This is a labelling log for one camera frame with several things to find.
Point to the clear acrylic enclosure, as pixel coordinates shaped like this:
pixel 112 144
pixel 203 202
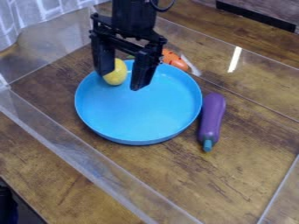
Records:
pixel 81 180

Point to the black bar in background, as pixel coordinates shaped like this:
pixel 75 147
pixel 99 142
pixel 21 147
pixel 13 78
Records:
pixel 278 23

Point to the purple toy eggplant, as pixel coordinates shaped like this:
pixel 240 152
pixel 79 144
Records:
pixel 212 113

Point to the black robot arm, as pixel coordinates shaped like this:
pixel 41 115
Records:
pixel 133 13

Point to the yellow lemon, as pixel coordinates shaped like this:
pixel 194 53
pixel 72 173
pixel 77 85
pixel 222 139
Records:
pixel 117 76

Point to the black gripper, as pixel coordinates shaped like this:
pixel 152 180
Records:
pixel 139 42

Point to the blue round tray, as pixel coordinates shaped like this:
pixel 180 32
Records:
pixel 139 117

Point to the orange toy carrot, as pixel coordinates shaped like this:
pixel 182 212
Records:
pixel 174 59

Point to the white patterned curtain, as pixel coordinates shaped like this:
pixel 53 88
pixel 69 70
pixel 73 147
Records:
pixel 21 13

